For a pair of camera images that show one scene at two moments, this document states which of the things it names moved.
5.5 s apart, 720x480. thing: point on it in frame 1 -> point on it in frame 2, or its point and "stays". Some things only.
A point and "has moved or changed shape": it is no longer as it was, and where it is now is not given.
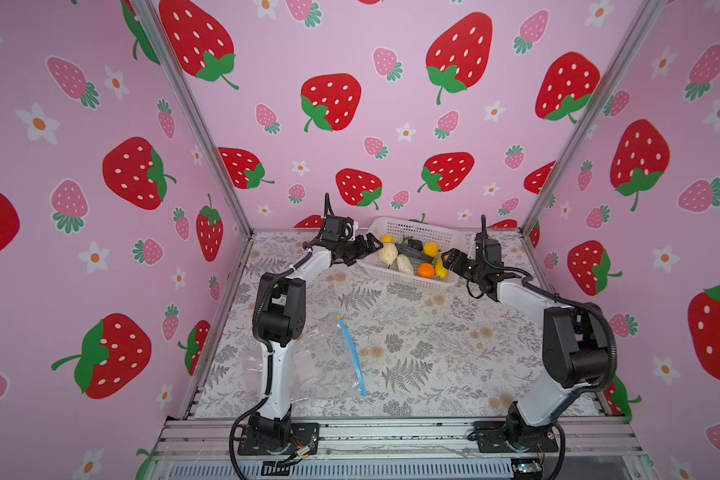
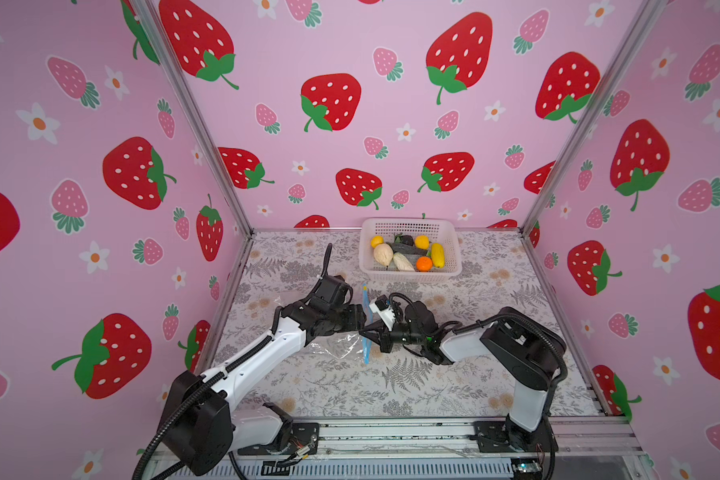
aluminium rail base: x=210 y=449 stays
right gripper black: x=456 y=261 -> x=390 y=333
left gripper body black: x=360 y=246 -> x=356 y=318
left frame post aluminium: x=193 y=102 stays
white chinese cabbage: x=404 y=265 stays
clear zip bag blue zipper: x=323 y=365 -> x=347 y=344
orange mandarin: x=426 y=270 has moved or changed shape
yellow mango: x=431 y=249 -> x=422 y=242
